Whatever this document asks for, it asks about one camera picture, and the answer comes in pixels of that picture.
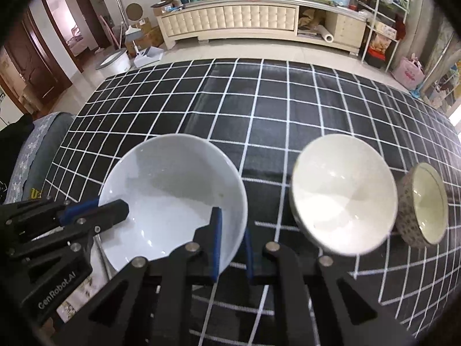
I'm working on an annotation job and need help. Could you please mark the silver standing air conditioner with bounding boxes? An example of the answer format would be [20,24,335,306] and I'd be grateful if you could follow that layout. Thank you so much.
[407,0,445,80]

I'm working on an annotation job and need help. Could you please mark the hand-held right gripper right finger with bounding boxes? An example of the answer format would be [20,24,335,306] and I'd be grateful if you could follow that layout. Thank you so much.
[245,229,415,346]

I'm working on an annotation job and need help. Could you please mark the pink bag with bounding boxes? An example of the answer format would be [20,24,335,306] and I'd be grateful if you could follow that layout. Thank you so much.
[392,53,426,91]

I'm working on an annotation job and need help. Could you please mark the white dustpan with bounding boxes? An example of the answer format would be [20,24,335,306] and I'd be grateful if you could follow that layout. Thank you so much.
[133,46,164,68]

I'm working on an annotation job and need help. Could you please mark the dark wooden doorway frame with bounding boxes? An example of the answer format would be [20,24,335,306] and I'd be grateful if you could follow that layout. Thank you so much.
[39,0,109,73]

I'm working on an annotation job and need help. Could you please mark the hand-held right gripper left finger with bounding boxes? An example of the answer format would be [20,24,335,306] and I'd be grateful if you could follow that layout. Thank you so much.
[50,207,224,346]

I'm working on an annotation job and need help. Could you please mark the white bowl with pink flowers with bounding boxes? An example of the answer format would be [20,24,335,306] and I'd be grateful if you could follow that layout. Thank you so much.
[97,134,248,274]

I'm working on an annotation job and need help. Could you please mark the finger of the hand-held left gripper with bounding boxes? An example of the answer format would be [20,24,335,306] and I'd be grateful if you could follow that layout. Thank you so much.
[7,200,129,260]
[0,196,99,240]

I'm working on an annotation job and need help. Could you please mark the cream bowl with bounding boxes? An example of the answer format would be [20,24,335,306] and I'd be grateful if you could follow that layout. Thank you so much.
[289,134,398,256]

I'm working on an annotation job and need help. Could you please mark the white wire rack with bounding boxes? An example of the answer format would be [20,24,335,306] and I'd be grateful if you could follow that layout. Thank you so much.
[356,0,410,73]

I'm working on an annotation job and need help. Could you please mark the white bucket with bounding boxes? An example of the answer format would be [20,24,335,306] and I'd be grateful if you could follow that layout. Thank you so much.
[97,50,132,76]

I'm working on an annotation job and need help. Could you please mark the white mop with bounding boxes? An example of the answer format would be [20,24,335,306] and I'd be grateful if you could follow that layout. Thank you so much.
[110,0,145,56]

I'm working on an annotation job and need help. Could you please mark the dark wooden door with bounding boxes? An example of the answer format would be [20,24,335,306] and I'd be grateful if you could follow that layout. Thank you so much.
[0,7,73,116]

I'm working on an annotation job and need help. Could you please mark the cream tv cabinet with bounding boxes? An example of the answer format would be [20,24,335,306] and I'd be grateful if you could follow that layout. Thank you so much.
[156,0,368,56]

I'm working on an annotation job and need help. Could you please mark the green patterned bowl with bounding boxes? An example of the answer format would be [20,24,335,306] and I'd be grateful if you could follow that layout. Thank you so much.
[396,162,449,249]

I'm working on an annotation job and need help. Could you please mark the cardboard boxes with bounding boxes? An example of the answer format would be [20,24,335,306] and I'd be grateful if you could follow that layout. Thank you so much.
[128,17,163,56]

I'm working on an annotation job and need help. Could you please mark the black checked tablecloth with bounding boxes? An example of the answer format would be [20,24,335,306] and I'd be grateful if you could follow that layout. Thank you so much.
[50,58,461,339]

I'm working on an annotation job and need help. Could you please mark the sofa with grey-blue cover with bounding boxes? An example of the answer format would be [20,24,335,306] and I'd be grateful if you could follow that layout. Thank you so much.
[3,112,76,206]

